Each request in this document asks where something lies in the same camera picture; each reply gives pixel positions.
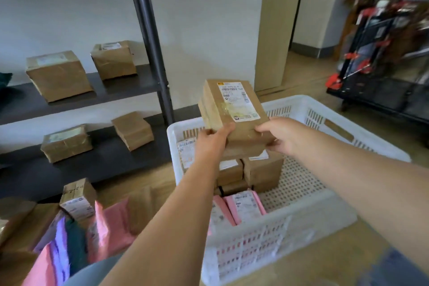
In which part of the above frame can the person's left hand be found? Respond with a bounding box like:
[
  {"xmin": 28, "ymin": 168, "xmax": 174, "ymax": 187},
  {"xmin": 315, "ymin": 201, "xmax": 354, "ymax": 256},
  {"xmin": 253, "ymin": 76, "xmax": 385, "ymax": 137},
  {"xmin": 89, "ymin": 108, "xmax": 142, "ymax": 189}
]
[{"xmin": 193, "ymin": 122, "xmax": 236, "ymax": 166}]

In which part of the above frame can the person's right hand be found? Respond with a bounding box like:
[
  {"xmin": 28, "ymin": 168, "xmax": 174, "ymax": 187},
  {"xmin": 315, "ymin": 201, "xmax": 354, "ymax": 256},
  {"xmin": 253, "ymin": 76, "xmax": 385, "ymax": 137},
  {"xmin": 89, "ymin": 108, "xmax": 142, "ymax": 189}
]
[{"xmin": 254, "ymin": 116, "xmax": 311, "ymax": 159}]

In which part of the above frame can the long white label cardboard box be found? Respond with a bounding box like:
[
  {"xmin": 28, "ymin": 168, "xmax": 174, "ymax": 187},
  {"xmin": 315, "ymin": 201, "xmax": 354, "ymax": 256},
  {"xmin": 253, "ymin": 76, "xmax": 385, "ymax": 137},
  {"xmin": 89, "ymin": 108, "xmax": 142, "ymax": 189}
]
[{"xmin": 198, "ymin": 79, "xmax": 276, "ymax": 160}]

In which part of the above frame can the thin plain cardboard box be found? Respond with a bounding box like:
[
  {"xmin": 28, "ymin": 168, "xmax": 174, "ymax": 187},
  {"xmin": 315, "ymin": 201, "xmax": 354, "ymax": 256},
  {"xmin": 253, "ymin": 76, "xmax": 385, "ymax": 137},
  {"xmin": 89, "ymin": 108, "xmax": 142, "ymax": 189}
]
[{"xmin": 219, "ymin": 178, "xmax": 250, "ymax": 197}]

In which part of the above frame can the white plastic crate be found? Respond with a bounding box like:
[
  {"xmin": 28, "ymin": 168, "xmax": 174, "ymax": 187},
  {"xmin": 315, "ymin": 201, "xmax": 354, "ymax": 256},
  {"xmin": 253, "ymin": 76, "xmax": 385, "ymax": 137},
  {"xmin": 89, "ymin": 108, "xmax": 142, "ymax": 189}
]
[{"xmin": 166, "ymin": 94, "xmax": 412, "ymax": 286}]

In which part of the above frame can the plain brown box shelf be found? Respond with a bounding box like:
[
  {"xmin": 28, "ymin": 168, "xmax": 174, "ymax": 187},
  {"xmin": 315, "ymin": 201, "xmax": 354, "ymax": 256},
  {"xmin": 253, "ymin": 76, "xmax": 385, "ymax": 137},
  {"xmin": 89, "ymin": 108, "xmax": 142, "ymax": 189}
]
[{"xmin": 111, "ymin": 111, "xmax": 155, "ymax": 151}]

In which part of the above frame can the pink purple teal mailers pile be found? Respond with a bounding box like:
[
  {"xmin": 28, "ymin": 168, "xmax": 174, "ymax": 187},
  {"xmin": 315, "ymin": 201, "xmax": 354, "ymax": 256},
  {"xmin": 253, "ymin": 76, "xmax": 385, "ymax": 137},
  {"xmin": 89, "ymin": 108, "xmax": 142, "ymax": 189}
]
[{"xmin": 21, "ymin": 200, "xmax": 135, "ymax": 286}]

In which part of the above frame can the small square cardboard box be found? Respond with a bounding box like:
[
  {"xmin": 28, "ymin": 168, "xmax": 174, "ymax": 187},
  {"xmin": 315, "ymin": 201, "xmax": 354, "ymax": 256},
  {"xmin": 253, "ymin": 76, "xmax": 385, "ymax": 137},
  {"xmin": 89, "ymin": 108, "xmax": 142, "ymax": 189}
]
[{"xmin": 90, "ymin": 40, "xmax": 138, "ymax": 81}]

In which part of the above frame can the pile of cardboard parcels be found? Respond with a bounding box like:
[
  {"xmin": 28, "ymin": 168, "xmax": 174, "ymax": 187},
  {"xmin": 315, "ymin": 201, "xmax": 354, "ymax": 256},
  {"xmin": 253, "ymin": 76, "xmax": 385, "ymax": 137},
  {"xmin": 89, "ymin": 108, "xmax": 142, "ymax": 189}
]
[{"xmin": 0, "ymin": 177, "xmax": 176, "ymax": 286}]

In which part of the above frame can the taped box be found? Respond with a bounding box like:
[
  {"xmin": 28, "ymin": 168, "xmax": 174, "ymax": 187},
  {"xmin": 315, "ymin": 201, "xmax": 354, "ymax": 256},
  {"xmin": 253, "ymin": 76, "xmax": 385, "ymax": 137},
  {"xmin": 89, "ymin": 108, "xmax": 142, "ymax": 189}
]
[{"xmin": 41, "ymin": 124, "xmax": 93, "ymax": 164}]

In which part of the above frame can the tall brown cardboard box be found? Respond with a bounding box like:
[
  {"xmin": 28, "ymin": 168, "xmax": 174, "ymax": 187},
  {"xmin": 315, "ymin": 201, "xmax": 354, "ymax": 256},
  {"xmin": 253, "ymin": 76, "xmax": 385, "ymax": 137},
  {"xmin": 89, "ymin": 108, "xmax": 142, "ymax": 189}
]
[{"xmin": 26, "ymin": 50, "xmax": 94, "ymax": 103}]

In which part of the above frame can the person's right forearm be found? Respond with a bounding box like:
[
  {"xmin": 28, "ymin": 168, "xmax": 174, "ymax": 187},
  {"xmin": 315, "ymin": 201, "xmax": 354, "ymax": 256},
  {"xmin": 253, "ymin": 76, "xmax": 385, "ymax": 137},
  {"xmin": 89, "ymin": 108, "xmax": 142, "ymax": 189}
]
[{"xmin": 294, "ymin": 125, "xmax": 429, "ymax": 273}]

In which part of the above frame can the person's left forearm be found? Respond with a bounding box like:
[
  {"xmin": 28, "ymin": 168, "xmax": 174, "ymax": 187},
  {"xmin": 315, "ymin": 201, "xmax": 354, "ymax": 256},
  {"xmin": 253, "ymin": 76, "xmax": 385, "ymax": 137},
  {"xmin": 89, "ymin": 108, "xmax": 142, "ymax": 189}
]
[{"xmin": 100, "ymin": 158, "xmax": 222, "ymax": 286}]

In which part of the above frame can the person's left leg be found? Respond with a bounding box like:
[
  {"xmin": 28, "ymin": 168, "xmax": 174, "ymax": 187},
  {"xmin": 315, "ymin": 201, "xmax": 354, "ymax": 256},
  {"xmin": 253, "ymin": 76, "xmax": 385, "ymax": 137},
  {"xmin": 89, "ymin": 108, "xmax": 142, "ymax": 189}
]
[{"xmin": 63, "ymin": 252, "xmax": 125, "ymax": 286}]

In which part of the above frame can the person's leg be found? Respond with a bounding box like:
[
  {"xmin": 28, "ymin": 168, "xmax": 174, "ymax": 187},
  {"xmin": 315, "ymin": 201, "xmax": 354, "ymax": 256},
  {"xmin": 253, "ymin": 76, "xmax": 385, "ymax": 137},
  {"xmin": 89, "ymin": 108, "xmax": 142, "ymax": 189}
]
[
  {"xmin": 63, "ymin": 252, "xmax": 125, "ymax": 286},
  {"xmin": 357, "ymin": 248, "xmax": 429, "ymax": 286}
]

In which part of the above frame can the person's right leg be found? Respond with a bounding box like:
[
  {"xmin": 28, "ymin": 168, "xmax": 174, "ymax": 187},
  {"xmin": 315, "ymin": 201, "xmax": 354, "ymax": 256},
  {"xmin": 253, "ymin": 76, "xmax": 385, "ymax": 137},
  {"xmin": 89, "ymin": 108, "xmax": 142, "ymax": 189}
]
[{"xmin": 357, "ymin": 248, "xmax": 429, "ymax": 286}]

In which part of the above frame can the red and black object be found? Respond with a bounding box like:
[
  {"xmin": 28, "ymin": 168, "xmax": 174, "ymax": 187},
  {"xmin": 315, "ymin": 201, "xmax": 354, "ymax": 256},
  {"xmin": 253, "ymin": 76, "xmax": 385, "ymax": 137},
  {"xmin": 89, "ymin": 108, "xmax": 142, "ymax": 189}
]
[{"xmin": 325, "ymin": 0, "xmax": 429, "ymax": 126}]

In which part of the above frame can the black metal shelf rack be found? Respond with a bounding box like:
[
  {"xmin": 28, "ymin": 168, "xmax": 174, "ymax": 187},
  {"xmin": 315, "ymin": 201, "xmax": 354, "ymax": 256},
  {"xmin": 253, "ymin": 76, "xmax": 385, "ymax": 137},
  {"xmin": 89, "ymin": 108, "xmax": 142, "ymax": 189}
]
[{"xmin": 0, "ymin": 0, "xmax": 175, "ymax": 202}]

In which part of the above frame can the beige door frame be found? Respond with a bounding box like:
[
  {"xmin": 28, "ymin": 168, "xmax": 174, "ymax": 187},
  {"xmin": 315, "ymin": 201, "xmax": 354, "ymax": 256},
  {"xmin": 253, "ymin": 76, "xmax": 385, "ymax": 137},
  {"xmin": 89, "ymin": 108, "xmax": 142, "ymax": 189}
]
[{"xmin": 253, "ymin": 0, "xmax": 307, "ymax": 93}]

